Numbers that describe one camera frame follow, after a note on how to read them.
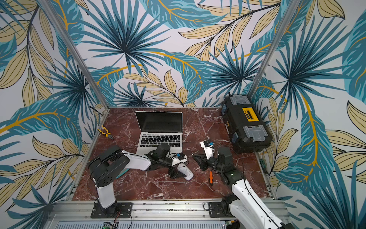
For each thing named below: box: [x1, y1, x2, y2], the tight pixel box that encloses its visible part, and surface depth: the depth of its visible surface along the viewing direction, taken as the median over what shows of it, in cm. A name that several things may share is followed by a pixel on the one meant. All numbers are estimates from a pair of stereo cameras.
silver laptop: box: [134, 111, 183, 156], surface depth 105 cm
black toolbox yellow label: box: [221, 94, 273, 155], surface depth 92 cm
